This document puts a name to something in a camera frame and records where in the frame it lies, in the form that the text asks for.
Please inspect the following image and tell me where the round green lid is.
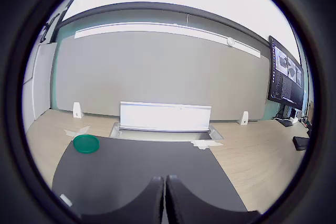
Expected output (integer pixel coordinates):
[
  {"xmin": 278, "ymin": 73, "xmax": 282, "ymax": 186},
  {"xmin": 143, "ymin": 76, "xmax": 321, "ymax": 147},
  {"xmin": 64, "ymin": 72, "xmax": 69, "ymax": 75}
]
[{"xmin": 72, "ymin": 134, "xmax": 100, "ymax": 154}]

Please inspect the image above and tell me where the small black box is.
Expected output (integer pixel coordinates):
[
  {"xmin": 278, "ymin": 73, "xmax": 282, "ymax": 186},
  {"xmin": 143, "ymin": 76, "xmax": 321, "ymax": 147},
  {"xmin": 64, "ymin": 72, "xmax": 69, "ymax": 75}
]
[{"xmin": 292, "ymin": 136, "xmax": 310, "ymax": 151}]

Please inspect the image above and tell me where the silver cable duct tray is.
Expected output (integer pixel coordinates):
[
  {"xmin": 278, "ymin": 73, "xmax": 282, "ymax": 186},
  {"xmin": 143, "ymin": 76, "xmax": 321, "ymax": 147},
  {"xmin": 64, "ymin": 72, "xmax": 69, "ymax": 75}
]
[{"xmin": 109, "ymin": 122, "xmax": 224, "ymax": 142}]

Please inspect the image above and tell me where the silver cable duct lid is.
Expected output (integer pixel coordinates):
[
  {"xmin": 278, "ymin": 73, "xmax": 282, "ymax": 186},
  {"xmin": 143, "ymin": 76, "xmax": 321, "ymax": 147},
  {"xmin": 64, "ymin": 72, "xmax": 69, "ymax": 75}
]
[{"xmin": 119, "ymin": 100, "xmax": 212, "ymax": 132}]

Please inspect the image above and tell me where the grey partition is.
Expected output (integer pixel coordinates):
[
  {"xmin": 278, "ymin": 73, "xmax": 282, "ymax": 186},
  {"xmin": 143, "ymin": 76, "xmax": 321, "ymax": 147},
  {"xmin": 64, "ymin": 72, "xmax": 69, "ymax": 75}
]
[{"xmin": 51, "ymin": 30, "xmax": 271, "ymax": 123}]

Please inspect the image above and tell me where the white tape piece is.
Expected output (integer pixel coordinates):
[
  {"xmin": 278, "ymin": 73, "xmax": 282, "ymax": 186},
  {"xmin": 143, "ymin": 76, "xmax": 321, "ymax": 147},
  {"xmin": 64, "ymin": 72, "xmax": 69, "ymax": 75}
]
[
  {"xmin": 190, "ymin": 140, "xmax": 224, "ymax": 150},
  {"xmin": 62, "ymin": 125, "xmax": 91, "ymax": 138}
]

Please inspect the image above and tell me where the small white bracket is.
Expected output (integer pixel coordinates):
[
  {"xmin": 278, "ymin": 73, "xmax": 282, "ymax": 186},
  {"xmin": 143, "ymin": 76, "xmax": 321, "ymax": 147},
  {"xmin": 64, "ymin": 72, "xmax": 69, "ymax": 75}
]
[
  {"xmin": 72, "ymin": 102, "xmax": 82, "ymax": 119},
  {"xmin": 238, "ymin": 111, "xmax": 249, "ymax": 125}
]

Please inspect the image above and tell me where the white wall rail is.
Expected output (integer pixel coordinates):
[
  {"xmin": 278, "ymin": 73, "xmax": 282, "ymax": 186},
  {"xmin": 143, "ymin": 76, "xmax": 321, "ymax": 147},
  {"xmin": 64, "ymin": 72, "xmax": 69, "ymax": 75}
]
[{"xmin": 75, "ymin": 23, "xmax": 261, "ymax": 58}]

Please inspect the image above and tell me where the small white plastic terminal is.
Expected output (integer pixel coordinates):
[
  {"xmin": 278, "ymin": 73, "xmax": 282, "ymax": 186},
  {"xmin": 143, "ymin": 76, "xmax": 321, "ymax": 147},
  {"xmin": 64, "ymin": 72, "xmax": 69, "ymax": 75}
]
[{"xmin": 59, "ymin": 194, "xmax": 73, "ymax": 207}]

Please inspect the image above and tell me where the black monitor screen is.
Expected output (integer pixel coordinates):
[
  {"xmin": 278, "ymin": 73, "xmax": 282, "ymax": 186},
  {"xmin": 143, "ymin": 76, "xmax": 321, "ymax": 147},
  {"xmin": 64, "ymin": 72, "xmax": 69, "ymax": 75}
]
[{"xmin": 267, "ymin": 35, "xmax": 305, "ymax": 111}]

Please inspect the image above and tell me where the dark grey mat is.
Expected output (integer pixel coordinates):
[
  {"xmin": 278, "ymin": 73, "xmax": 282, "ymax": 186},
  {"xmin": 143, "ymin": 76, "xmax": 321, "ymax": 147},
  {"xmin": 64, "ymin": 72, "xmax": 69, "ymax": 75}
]
[{"xmin": 51, "ymin": 136, "xmax": 249, "ymax": 217}]

